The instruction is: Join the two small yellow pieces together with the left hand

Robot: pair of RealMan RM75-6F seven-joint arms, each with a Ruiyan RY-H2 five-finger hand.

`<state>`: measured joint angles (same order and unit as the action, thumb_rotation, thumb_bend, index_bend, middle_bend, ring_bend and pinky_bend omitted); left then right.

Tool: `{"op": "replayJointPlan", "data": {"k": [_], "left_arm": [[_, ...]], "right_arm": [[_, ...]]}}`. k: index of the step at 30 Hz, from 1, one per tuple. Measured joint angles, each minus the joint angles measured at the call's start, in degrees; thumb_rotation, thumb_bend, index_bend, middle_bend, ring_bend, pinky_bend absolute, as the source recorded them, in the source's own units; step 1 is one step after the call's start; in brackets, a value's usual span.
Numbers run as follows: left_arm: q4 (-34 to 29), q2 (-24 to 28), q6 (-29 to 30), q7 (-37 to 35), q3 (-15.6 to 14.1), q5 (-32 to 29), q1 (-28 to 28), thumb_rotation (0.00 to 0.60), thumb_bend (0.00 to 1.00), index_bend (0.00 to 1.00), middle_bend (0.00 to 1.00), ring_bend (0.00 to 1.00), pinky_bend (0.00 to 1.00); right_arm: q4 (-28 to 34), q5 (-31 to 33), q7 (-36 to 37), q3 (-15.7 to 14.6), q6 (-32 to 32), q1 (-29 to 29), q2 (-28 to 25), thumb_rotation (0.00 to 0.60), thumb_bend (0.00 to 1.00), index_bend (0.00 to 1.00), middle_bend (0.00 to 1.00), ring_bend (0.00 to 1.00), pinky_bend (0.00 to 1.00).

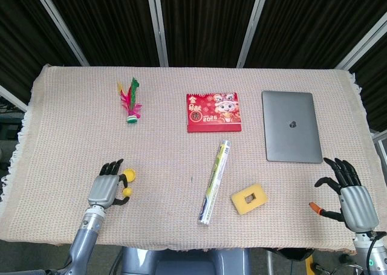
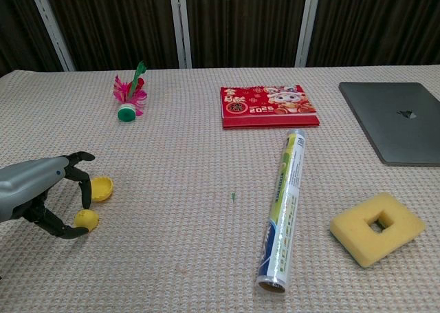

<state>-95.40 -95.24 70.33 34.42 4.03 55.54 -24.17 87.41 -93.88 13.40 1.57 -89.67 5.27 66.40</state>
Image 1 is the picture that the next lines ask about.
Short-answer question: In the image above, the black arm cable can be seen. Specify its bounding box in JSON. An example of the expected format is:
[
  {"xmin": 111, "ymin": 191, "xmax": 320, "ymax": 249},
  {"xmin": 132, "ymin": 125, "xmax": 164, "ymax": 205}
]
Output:
[{"xmin": 365, "ymin": 231, "xmax": 387, "ymax": 271}]

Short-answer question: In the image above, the dark pleated curtain panel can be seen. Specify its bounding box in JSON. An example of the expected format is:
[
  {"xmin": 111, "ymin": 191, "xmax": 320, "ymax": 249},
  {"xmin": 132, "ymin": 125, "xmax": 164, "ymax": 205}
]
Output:
[
  {"xmin": 244, "ymin": 0, "xmax": 387, "ymax": 70},
  {"xmin": 43, "ymin": 0, "xmax": 161, "ymax": 68},
  {"xmin": 158, "ymin": 0, "xmax": 261, "ymax": 68},
  {"xmin": 0, "ymin": 0, "xmax": 83, "ymax": 103}
]

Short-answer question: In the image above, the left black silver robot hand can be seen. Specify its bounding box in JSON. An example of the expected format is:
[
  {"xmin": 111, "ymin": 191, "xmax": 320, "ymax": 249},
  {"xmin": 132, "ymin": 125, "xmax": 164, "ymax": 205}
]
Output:
[{"xmin": 87, "ymin": 158, "xmax": 132, "ymax": 211}]

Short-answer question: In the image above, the white metal frame post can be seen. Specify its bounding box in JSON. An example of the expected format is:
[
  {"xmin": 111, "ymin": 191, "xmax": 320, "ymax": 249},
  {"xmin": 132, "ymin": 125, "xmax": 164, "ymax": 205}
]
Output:
[
  {"xmin": 29, "ymin": 0, "xmax": 90, "ymax": 67},
  {"xmin": 236, "ymin": 0, "xmax": 271, "ymax": 69},
  {"xmin": 0, "ymin": 84, "xmax": 29, "ymax": 113},
  {"xmin": 334, "ymin": 13, "xmax": 387, "ymax": 71},
  {"xmin": 145, "ymin": 0, "xmax": 169, "ymax": 68}
]

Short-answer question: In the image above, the yellow shallow cup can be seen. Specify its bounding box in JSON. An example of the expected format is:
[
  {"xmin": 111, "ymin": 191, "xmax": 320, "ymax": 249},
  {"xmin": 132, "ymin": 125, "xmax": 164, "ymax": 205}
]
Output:
[{"xmin": 122, "ymin": 169, "xmax": 137, "ymax": 185}]

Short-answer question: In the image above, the red 2026 desk calendar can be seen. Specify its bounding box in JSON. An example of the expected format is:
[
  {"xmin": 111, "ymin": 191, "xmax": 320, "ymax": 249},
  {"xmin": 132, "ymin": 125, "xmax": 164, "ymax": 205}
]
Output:
[{"xmin": 186, "ymin": 92, "xmax": 243, "ymax": 134}]

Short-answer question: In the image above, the yellow sponge with square hole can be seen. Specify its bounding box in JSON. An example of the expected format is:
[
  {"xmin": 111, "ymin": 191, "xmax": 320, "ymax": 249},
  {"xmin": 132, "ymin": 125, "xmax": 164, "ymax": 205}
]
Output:
[{"xmin": 230, "ymin": 182, "xmax": 270, "ymax": 217}]

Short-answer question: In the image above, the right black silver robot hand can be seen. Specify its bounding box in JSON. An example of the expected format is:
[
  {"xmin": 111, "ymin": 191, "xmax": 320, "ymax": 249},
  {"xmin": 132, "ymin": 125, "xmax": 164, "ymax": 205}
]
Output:
[{"xmin": 314, "ymin": 157, "xmax": 380, "ymax": 235}]

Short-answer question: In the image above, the grey robot torso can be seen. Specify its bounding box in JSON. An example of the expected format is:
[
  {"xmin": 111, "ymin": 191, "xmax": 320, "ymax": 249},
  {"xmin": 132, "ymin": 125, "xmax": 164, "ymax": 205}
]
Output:
[{"xmin": 120, "ymin": 246, "xmax": 252, "ymax": 275}]

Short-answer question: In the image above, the beige woven tablecloth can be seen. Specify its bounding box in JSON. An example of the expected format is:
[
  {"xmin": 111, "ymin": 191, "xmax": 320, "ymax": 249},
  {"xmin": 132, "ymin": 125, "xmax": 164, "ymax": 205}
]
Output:
[{"xmin": 0, "ymin": 63, "xmax": 380, "ymax": 256}]

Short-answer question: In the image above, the grey closed laptop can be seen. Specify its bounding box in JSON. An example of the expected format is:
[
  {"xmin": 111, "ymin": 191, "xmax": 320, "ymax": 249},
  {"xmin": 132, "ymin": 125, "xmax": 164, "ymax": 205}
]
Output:
[{"xmin": 261, "ymin": 90, "xmax": 324, "ymax": 164}]

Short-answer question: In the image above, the pink green feather shuttlecock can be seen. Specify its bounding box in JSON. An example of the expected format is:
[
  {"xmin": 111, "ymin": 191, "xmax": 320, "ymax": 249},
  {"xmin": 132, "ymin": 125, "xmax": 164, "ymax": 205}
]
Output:
[{"xmin": 116, "ymin": 76, "xmax": 143, "ymax": 125}]

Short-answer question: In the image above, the cling film roll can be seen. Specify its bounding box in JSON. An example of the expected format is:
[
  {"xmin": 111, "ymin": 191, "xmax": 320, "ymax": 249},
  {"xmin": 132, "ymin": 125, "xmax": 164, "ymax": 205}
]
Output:
[{"xmin": 197, "ymin": 139, "xmax": 232, "ymax": 226}]

